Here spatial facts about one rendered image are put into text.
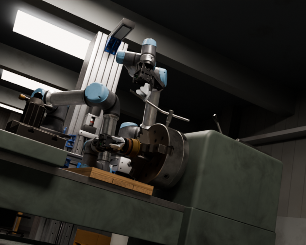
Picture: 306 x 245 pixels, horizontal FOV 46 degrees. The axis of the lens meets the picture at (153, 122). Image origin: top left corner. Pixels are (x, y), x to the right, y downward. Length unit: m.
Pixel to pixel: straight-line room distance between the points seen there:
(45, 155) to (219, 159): 0.85
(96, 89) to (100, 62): 0.76
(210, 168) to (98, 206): 0.57
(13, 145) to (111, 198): 0.45
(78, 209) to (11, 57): 5.26
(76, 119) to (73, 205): 1.21
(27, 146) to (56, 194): 0.22
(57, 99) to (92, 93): 0.27
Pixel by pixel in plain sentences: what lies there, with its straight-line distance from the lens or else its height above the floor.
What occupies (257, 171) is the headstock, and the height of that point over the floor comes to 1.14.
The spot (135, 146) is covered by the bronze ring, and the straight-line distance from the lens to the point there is 1.70.
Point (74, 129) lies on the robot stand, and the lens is 2.55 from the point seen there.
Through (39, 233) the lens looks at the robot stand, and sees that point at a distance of 2.48.
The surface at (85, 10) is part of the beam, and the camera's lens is 4.24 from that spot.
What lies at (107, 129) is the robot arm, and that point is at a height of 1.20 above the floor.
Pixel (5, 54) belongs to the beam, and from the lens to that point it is 6.55.
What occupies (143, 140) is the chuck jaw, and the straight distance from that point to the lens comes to 1.79.
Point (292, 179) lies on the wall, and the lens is 5.18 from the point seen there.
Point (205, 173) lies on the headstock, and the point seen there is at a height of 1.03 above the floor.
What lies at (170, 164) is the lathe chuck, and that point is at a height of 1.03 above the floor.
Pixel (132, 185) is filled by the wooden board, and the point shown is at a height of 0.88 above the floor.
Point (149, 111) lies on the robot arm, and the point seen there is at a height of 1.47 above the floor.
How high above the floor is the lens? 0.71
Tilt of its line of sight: 17 degrees up
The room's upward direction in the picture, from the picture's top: 13 degrees clockwise
